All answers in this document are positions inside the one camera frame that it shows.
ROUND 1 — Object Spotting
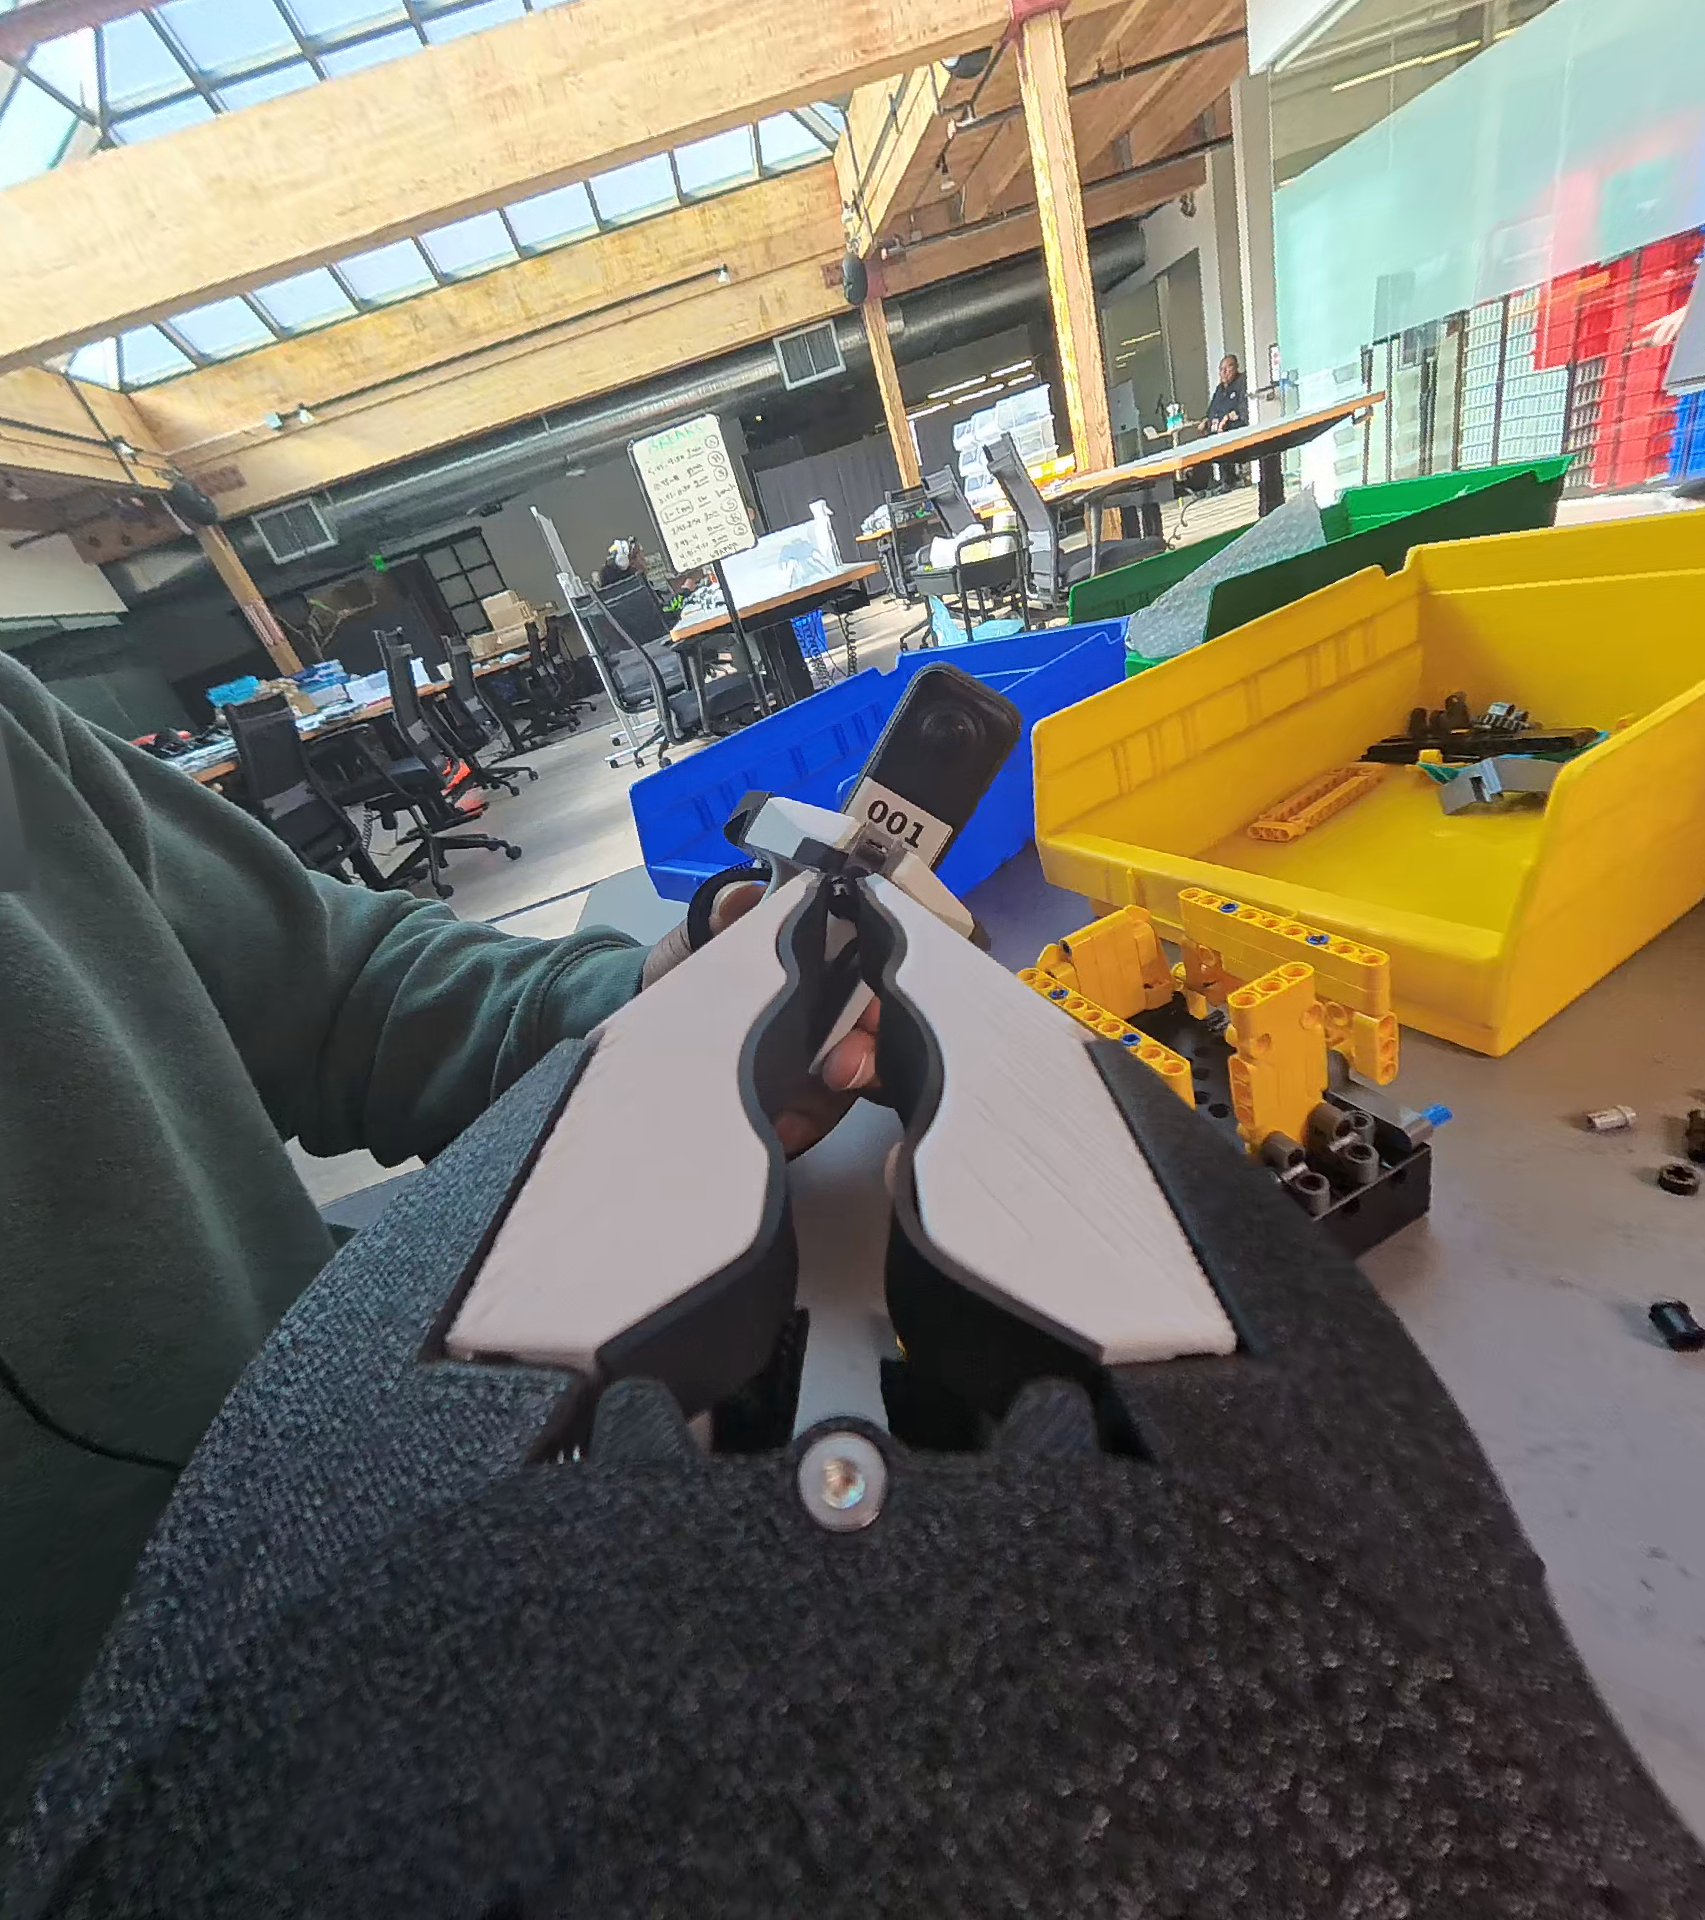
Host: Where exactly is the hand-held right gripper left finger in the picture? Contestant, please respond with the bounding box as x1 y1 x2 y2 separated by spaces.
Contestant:
445 876 831 1379

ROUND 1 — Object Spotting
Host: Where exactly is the whiteboard on stand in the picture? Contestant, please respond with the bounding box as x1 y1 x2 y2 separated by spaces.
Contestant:
626 412 761 575

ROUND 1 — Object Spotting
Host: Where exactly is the black lego parts cluster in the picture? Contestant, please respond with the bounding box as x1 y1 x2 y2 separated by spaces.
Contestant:
1363 691 1610 768

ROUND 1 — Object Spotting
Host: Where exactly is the blue plastic bin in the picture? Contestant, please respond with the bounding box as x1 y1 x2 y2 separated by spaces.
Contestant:
631 617 1130 906

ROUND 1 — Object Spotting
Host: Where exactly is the orange lego beam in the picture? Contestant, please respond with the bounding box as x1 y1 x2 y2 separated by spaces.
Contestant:
1246 761 1388 841

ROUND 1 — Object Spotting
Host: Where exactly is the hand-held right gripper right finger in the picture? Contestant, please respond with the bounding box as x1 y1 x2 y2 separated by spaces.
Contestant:
853 874 1240 1367

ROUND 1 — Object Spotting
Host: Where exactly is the person's left hand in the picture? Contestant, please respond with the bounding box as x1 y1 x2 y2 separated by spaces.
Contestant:
638 881 886 1158

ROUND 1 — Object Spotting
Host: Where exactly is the wooden office desk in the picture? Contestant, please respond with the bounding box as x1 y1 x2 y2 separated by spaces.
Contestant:
1046 389 1390 519
669 557 885 708

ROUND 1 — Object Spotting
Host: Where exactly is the person's green hoodie torso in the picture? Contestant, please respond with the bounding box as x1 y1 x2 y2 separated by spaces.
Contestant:
0 644 495 1920

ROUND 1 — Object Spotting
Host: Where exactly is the person's left forearm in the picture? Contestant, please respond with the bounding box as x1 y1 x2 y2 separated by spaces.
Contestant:
297 870 650 1172

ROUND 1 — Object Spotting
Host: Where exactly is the black office chair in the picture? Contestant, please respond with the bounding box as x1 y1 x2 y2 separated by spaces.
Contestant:
558 569 764 768
223 691 397 890
984 432 1168 617

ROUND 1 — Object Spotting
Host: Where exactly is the large bubble wrap sheet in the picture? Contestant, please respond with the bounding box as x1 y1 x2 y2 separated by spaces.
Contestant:
1124 486 1336 665

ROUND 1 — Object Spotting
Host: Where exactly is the green plastic bin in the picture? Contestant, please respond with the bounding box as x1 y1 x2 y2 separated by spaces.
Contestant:
1067 454 1575 677

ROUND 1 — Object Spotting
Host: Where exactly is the teal and grey lego piece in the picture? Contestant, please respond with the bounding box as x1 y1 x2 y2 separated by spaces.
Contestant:
1419 749 1575 815

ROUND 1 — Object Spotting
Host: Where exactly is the yellow lego robot model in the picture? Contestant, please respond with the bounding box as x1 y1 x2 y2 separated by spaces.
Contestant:
1016 884 1454 1261

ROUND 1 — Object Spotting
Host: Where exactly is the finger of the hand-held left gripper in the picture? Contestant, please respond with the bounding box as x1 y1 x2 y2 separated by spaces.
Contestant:
867 865 981 947
724 792 861 890

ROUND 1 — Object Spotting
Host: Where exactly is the yellow plastic bin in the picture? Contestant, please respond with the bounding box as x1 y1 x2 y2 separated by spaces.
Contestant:
1032 494 1705 1059

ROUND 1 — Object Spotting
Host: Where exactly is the stack of coloured crates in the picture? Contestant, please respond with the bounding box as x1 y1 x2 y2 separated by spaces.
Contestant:
1453 224 1705 494

